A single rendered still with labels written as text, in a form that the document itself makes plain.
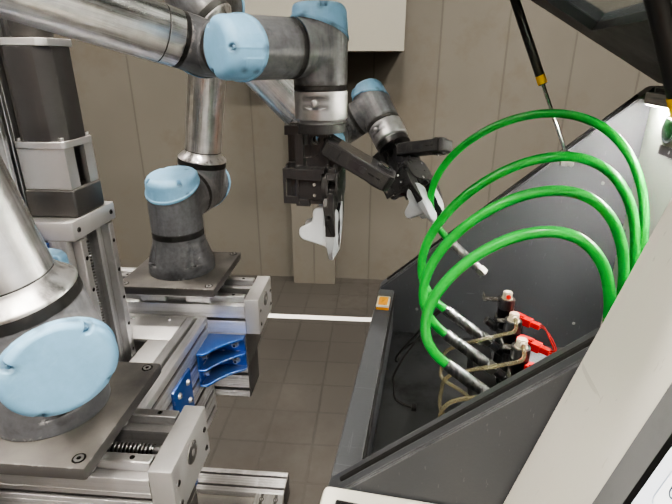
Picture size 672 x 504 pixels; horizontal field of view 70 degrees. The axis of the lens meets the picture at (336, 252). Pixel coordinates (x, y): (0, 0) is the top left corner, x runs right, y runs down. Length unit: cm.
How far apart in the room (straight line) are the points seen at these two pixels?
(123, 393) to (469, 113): 285
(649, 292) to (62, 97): 83
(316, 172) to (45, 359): 40
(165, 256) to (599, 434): 91
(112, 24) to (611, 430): 67
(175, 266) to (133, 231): 276
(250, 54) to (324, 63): 11
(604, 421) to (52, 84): 85
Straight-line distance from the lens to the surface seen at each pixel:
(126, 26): 69
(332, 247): 74
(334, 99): 69
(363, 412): 85
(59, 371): 57
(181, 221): 111
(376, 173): 70
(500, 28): 333
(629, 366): 49
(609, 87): 355
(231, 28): 61
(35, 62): 90
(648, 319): 49
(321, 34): 68
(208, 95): 119
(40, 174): 93
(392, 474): 67
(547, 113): 90
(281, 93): 99
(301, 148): 71
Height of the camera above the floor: 150
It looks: 22 degrees down
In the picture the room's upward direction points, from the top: straight up
